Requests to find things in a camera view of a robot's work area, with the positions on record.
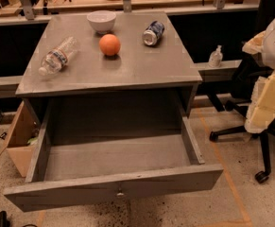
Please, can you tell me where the black office chair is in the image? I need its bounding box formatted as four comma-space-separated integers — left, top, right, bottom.
209, 0, 275, 184

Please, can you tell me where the orange fruit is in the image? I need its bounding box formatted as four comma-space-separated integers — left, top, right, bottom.
99, 34, 121, 56

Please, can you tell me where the brown cardboard box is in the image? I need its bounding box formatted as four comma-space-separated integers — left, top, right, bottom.
0, 101, 38, 178

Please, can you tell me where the blue soda can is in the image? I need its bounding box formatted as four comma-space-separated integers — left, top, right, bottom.
142, 21, 164, 46

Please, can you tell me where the hand sanitizer pump bottle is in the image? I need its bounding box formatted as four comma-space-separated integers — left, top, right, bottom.
208, 45, 223, 68

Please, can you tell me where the white ceramic bowl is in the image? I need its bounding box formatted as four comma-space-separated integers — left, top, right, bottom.
87, 10, 116, 34

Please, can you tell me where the grey wooden cabinet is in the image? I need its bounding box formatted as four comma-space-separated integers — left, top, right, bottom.
16, 13, 201, 139

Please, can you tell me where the black object on floor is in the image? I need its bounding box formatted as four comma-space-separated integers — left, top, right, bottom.
0, 211, 10, 227

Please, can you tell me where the clear plastic water bottle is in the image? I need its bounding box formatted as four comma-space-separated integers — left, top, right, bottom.
39, 37, 79, 76

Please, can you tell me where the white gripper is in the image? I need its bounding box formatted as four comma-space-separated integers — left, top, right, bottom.
242, 19, 275, 133

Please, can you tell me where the grey open top drawer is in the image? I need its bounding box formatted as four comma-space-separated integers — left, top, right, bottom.
4, 99, 223, 212

